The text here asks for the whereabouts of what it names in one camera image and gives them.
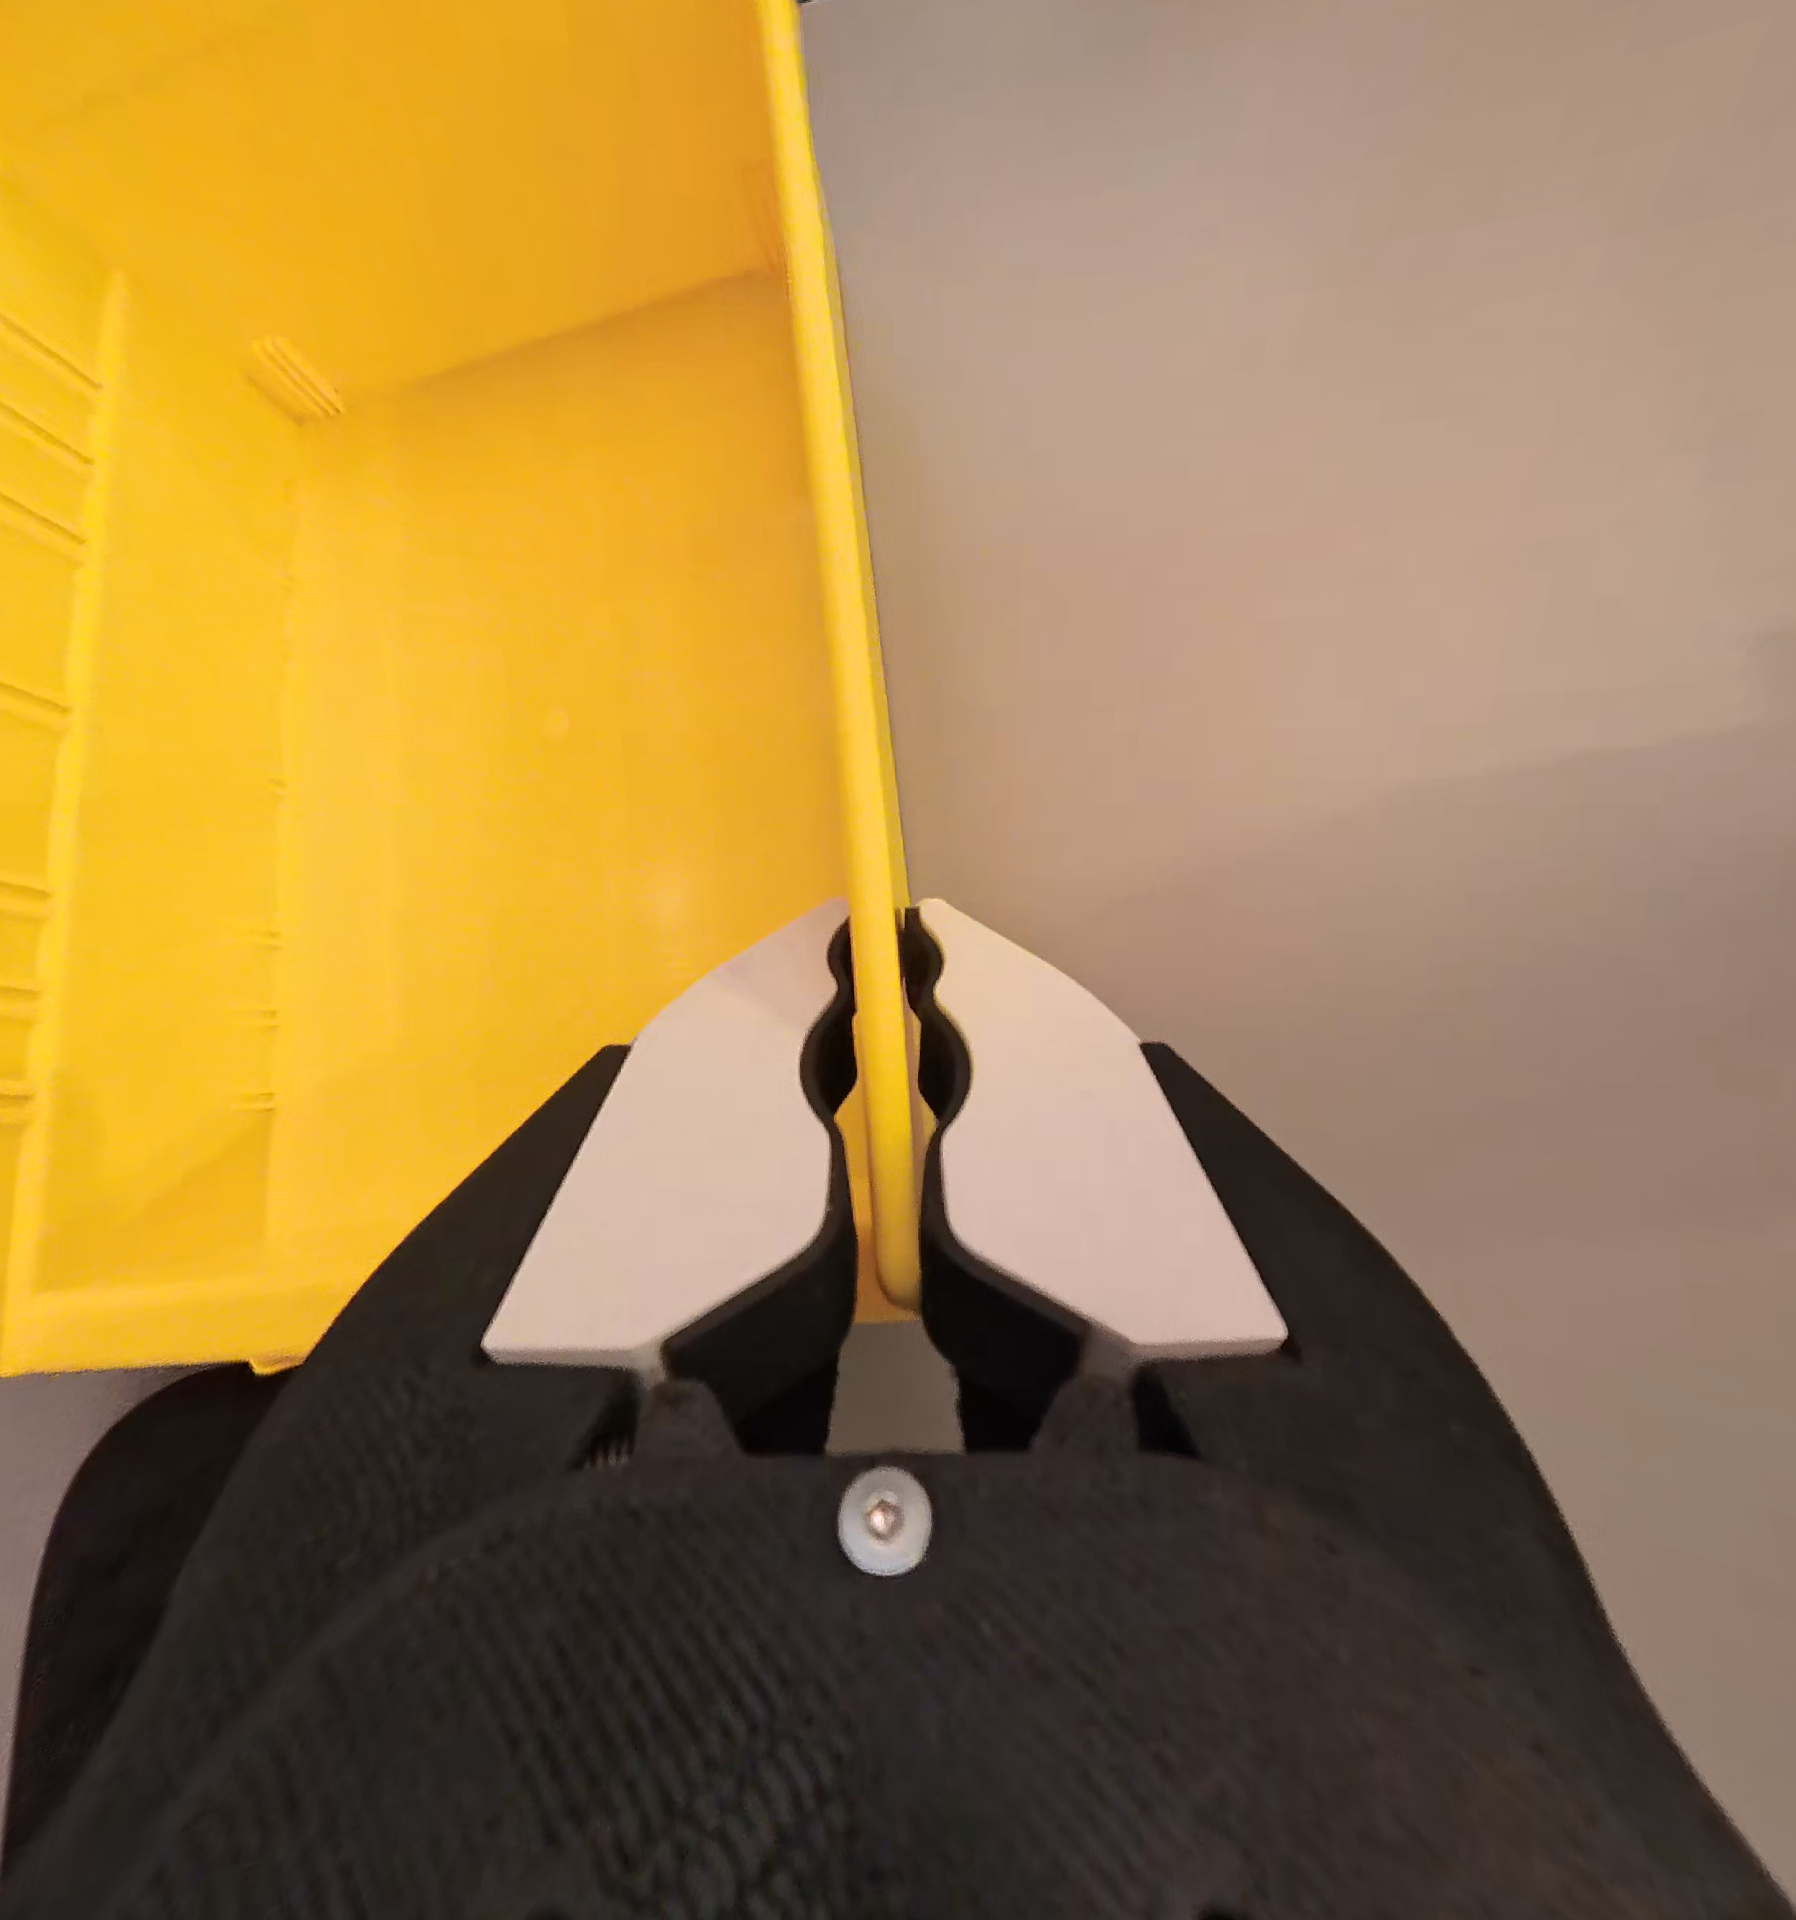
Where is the yellow plastic bin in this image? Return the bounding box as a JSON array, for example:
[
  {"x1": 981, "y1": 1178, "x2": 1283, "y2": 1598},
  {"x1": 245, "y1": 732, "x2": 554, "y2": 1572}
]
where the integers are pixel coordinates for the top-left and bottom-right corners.
[{"x1": 0, "y1": 0, "x2": 926, "y2": 1382}]

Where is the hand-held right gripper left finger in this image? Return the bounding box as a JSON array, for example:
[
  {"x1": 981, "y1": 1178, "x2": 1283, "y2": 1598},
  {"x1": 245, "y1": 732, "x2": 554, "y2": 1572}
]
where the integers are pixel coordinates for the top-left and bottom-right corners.
[{"x1": 484, "y1": 902, "x2": 854, "y2": 1382}]

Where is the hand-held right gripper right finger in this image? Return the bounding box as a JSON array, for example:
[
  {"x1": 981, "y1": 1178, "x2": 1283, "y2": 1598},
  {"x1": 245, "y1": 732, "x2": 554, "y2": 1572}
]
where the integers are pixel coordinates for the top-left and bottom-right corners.
[{"x1": 914, "y1": 895, "x2": 1292, "y2": 1373}]

